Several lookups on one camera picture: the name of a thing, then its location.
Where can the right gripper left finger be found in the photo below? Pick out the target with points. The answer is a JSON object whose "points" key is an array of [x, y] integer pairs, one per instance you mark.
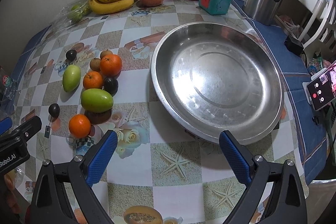
{"points": [[50, 203]]}

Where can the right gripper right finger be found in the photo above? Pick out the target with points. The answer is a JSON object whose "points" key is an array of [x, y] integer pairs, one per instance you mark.
{"points": [[286, 202]]}

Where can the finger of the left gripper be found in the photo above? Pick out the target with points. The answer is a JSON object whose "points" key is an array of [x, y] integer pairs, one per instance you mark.
{"points": [[5, 125], [22, 133]]}

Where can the dark plum with stem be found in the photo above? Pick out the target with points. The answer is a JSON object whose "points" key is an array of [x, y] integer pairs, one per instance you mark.
{"points": [[54, 111]]}

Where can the orange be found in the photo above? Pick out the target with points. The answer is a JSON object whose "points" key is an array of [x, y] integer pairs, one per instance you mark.
{"points": [[79, 126], [111, 65], [93, 80]]}

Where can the green mango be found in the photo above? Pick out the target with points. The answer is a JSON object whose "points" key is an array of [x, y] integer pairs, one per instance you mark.
{"points": [[96, 100], [71, 78]]}

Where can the brown kiwi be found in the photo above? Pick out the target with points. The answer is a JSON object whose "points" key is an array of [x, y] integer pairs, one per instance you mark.
{"points": [[95, 64], [105, 53]]}

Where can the orange top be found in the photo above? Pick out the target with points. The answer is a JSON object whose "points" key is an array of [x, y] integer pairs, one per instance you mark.
{"points": [[111, 65]]}

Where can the glass mug with logo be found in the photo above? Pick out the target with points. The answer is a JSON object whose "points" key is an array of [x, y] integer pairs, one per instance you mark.
{"points": [[9, 88]]}

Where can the blue cloth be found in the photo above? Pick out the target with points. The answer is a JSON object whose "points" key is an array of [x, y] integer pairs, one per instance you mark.
{"points": [[310, 128]]}

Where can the smartphone on stand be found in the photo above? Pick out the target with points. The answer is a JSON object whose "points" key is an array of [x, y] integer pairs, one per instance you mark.
{"points": [[320, 91]]}

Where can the clear bag green fruit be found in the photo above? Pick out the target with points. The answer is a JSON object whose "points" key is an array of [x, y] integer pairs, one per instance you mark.
{"points": [[70, 14]]}

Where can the large steel bowl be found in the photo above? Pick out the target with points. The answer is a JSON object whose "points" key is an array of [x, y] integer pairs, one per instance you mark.
{"points": [[211, 78]]}

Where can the black power adapter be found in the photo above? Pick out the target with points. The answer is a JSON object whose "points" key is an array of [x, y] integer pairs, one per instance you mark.
{"points": [[293, 45]]}

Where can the white shelf rack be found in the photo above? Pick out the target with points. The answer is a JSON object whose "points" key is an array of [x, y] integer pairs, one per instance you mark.
{"points": [[324, 38]]}

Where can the teal toy box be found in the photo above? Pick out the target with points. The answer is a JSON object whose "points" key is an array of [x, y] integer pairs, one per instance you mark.
{"points": [[215, 7]]}

